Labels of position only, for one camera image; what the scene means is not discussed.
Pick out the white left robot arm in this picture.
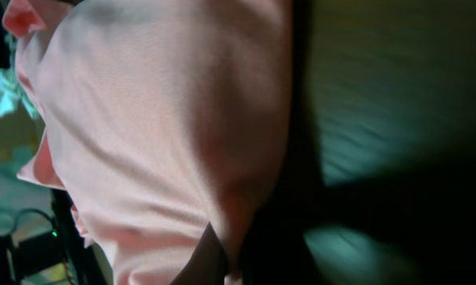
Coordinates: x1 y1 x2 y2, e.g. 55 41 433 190
0 191 106 285

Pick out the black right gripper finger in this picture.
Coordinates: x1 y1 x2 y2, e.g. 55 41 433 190
171 223 228 285

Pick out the pink cloth garment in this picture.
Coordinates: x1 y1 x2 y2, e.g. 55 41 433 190
3 0 292 284

